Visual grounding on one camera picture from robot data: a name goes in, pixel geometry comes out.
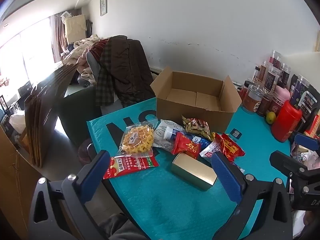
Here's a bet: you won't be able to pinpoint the red striped garment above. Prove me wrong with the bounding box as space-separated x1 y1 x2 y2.
89 40 108 55

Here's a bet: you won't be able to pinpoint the dark round stool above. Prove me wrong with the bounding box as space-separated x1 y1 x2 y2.
78 139 97 165

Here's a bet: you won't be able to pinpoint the cream quilted board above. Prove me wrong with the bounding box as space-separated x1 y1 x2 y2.
64 14 87 45

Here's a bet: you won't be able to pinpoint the orange red packet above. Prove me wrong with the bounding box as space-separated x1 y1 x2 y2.
305 114 320 140

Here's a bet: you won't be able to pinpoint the red yellow snack packet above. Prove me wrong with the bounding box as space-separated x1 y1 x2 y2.
215 133 245 162

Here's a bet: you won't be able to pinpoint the yellow lemon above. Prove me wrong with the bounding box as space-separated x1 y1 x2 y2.
266 111 277 125

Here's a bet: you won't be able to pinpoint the white foam board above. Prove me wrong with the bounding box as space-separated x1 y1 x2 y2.
287 51 320 80

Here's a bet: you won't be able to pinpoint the stack of flattened cardboard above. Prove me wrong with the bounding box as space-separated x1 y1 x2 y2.
24 64 80 168

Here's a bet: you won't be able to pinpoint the blue candy tube white cap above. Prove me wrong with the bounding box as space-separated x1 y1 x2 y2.
164 127 212 150

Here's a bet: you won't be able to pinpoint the group of clear plastic jars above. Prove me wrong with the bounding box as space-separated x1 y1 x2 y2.
241 51 310 117

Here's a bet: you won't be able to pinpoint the white plastic bag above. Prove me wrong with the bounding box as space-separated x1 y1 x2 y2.
10 111 27 133

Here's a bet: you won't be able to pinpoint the brown curtain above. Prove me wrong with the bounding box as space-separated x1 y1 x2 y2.
50 12 67 63

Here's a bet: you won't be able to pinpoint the pink bottle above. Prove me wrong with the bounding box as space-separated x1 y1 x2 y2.
270 85 290 117

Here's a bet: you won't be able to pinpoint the plaid garment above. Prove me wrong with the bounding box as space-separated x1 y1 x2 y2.
95 39 118 108

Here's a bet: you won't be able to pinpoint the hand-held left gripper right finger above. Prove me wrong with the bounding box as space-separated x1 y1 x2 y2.
212 152 293 240

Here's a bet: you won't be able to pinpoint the black monitor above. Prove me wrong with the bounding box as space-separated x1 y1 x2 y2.
17 80 33 98

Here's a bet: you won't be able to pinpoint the grey chair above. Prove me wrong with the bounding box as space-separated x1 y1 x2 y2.
86 54 100 80

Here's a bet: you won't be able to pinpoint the red white snack packet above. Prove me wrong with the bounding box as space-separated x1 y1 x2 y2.
103 154 160 180

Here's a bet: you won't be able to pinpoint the gold red candy bag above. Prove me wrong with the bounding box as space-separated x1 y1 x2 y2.
181 115 215 142

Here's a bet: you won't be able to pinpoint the black stand-up pouch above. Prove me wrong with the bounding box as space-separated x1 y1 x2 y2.
290 74 302 93
301 85 318 123

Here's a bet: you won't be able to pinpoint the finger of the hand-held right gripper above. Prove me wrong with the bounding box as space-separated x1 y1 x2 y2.
292 133 320 153
270 150 308 178

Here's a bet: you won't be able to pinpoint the leaning white picture frame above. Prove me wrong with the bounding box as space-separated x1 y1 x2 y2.
149 66 167 75

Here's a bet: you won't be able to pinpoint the cardboard box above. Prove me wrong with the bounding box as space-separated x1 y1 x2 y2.
150 66 242 133

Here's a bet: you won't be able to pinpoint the person's grey pants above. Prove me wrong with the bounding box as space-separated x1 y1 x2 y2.
97 214 148 240

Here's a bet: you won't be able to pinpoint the teal bubble mat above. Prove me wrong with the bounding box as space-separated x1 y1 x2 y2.
86 96 292 240

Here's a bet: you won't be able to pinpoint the yellow ring snack packet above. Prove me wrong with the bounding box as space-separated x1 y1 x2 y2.
117 124 154 155

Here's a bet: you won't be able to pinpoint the red plastic bottle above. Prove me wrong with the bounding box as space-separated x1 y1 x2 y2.
271 100 303 143

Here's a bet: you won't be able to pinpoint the gold box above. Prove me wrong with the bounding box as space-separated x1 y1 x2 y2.
171 152 217 192

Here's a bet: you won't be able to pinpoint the pile of beige bedding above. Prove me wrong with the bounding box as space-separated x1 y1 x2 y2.
61 34 100 85

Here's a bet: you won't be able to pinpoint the small red snack packet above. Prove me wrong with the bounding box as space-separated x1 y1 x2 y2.
171 132 202 159

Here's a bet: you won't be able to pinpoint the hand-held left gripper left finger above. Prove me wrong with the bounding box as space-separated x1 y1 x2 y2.
29 150 111 240

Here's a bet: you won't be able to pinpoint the wooden cabinet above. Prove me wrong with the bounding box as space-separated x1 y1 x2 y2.
0 125 43 240

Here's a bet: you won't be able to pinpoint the bright window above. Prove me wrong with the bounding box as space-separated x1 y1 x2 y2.
0 17 54 100

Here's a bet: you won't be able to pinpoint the white printed snack packet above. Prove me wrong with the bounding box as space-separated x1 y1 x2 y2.
152 119 185 152

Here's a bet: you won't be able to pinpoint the brown quilted jacket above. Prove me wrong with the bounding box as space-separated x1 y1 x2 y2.
100 36 154 110

